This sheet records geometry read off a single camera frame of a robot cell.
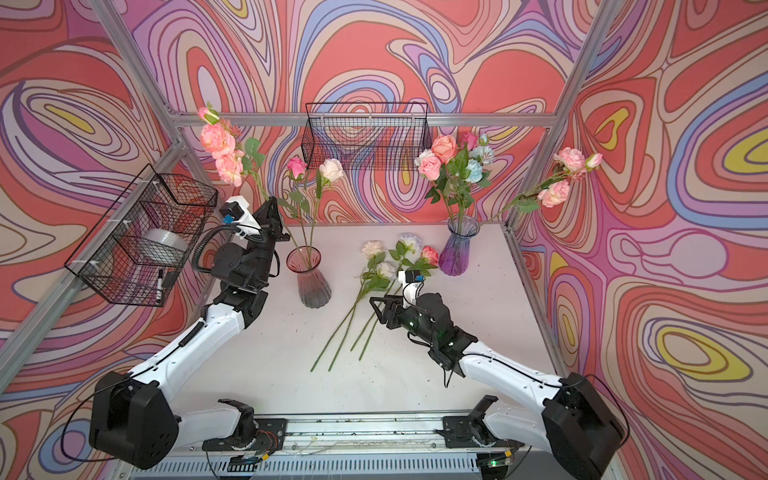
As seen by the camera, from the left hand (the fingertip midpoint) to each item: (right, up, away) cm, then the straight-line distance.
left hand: (276, 197), depth 68 cm
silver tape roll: (-29, -10, +5) cm, 31 cm away
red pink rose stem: (+41, -17, +40) cm, 59 cm away
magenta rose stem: (+1, +1, +13) cm, 13 cm away
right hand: (+24, -27, +10) cm, 37 cm away
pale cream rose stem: (+25, -19, +33) cm, 46 cm away
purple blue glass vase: (+48, -14, +31) cm, 59 cm away
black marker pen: (-30, -21, +4) cm, 37 cm away
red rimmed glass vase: (+3, -24, +24) cm, 34 cm away
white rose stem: (+21, -12, +40) cm, 46 cm away
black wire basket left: (-37, -13, +5) cm, 40 cm away
